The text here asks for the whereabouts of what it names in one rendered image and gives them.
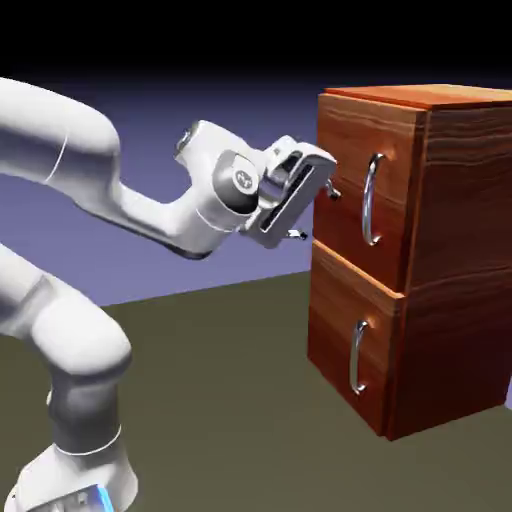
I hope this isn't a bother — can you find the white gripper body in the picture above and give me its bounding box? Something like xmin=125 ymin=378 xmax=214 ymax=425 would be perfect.
xmin=250 ymin=144 xmax=338 ymax=249

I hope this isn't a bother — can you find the wooden cabinet door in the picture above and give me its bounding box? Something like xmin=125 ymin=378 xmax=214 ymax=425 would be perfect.
xmin=312 ymin=93 xmax=429 ymax=294
xmin=306 ymin=239 xmax=406 ymax=438

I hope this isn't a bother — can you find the reddish wooden cabinet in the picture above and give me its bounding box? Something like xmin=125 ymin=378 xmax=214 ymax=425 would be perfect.
xmin=306 ymin=83 xmax=512 ymax=442

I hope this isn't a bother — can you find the curved silver metal handle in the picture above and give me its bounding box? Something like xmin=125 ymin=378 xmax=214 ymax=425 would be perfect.
xmin=348 ymin=319 xmax=371 ymax=396
xmin=361 ymin=152 xmax=387 ymax=248

